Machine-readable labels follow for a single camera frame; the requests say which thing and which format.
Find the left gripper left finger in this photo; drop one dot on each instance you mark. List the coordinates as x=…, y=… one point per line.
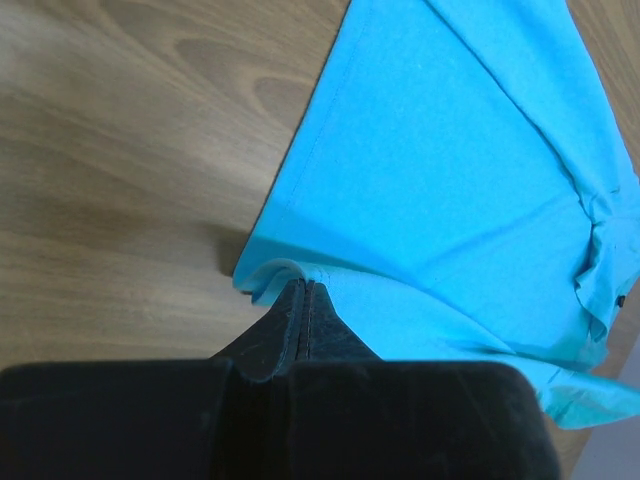
x=207, y=418

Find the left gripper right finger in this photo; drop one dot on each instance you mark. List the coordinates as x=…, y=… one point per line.
x=358, y=417

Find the turquoise t shirt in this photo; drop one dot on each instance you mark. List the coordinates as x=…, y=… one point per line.
x=460, y=186

